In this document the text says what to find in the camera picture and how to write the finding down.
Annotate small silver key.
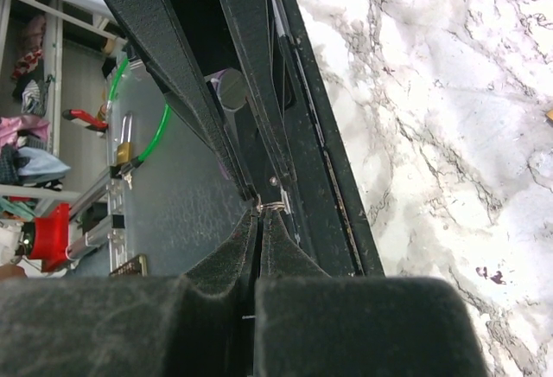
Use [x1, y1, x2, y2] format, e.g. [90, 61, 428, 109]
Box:
[255, 188, 291, 214]

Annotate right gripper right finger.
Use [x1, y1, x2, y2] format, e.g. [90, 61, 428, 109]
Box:
[254, 211, 487, 376]

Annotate black front mounting rail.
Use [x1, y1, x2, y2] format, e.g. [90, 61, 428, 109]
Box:
[150, 0, 386, 278]

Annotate brass padlock on green cable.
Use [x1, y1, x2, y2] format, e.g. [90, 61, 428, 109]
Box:
[116, 112, 133, 190]

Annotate green cable loop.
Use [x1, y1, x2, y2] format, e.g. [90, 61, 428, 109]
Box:
[106, 56, 173, 170]

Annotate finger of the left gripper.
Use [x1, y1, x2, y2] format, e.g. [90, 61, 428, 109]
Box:
[105, 0, 255, 201]
[220, 0, 296, 187]

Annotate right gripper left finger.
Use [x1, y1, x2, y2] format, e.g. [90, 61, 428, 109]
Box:
[1, 210, 258, 376]

